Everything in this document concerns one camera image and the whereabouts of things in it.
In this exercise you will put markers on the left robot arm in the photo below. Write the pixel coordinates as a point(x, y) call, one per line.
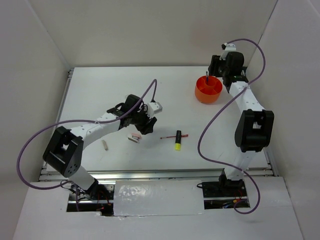
point(65, 148)

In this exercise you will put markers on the orange round organizer container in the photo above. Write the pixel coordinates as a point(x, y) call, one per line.
point(208, 89)

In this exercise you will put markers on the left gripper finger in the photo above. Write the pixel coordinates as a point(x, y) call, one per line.
point(152, 122)
point(145, 129)

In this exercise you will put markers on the aluminium table frame rail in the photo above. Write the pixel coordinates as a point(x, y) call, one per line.
point(91, 91)

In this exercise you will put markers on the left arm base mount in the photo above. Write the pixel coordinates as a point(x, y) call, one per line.
point(101, 201)

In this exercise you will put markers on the white foam cover panel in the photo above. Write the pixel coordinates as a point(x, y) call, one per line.
point(157, 198)

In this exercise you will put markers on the black yellow highlighter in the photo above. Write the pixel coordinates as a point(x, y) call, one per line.
point(178, 138)

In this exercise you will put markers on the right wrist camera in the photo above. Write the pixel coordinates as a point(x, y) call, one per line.
point(226, 48)

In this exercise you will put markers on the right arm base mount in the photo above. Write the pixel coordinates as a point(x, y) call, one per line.
point(224, 194)

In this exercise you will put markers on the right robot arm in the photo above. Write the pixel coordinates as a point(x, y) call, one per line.
point(254, 129)

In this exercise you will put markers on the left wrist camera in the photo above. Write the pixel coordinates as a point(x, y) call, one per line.
point(153, 108)

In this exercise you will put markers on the pink white mini stapler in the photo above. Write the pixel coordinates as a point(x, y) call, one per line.
point(134, 137)

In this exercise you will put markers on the red pen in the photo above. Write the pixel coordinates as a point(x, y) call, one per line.
point(174, 136)

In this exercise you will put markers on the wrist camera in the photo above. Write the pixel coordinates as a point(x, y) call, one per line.
point(226, 48)
point(153, 108)

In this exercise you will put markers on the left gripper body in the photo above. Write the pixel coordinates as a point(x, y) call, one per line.
point(140, 119)

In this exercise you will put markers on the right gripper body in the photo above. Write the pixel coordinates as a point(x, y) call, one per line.
point(220, 69)

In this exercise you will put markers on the beige small eraser stick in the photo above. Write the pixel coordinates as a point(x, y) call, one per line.
point(105, 144)

